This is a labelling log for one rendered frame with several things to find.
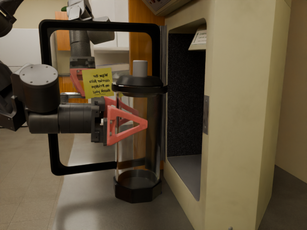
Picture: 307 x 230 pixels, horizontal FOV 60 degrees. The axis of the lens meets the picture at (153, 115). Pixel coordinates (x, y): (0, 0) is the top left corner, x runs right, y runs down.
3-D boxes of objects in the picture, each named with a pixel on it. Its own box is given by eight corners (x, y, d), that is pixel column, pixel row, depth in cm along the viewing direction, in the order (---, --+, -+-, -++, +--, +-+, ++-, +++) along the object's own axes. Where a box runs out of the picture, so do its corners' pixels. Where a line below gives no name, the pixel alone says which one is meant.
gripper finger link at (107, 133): (143, 101, 52) (94, 100, 50) (150, 108, 46) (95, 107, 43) (141, 134, 54) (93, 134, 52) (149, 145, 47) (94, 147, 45)
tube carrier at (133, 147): (155, 173, 62) (159, 81, 58) (169, 196, 52) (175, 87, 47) (108, 176, 59) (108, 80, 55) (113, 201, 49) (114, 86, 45)
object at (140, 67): (156, 91, 57) (157, 60, 56) (169, 98, 48) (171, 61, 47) (113, 91, 55) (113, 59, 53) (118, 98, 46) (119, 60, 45)
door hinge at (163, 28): (163, 159, 81) (164, 25, 73) (165, 163, 79) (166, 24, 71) (158, 160, 81) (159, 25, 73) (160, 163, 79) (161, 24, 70)
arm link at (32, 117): (30, 117, 52) (25, 140, 48) (24, 90, 47) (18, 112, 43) (67, 117, 53) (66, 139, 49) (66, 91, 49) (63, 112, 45)
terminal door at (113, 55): (159, 163, 80) (160, 23, 71) (51, 176, 71) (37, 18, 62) (158, 162, 81) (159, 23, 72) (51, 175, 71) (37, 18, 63)
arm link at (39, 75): (20, 94, 54) (-12, 121, 48) (9, 44, 46) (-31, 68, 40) (73, 114, 53) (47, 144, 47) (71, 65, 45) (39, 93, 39)
